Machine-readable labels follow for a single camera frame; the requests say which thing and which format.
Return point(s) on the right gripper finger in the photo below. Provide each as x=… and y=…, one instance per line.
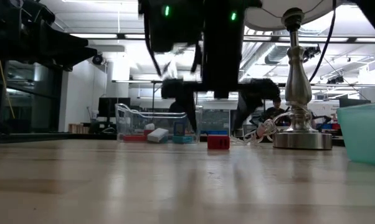
x=248, y=102
x=187, y=105

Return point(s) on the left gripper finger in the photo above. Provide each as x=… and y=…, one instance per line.
x=69, y=53

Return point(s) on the dark blue digital clock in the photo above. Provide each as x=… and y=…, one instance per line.
x=176, y=128

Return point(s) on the teal digital clock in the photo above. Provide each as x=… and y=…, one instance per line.
x=181, y=139

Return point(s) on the white power adapter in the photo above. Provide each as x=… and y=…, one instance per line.
x=158, y=134

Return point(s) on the red digital clock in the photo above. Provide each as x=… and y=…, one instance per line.
x=218, y=142
x=134, y=138

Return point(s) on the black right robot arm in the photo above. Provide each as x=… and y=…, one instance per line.
x=175, y=25

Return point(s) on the blue storage bins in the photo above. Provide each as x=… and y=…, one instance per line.
x=214, y=132

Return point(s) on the silver table lamp white shade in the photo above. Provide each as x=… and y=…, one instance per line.
x=296, y=87

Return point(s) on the clear plastic bin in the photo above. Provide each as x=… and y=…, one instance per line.
x=128, y=121

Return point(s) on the black computer monitor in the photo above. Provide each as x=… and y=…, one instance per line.
x=352, y=102
x=108, y=107

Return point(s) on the wooden boxes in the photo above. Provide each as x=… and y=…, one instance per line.
x=77, y=127

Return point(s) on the black ceiling spotlight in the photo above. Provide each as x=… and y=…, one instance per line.
x=310, y=52

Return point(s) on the translucent teal plastic tray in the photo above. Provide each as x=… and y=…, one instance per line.
x=368, y=133

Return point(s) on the black dome camera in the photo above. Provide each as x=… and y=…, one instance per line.
x=97, y=59

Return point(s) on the silver ceiling duct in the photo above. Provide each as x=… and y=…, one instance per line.
x=274, y=54

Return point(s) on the black metal table frame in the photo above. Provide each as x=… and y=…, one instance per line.
x=50, y=136

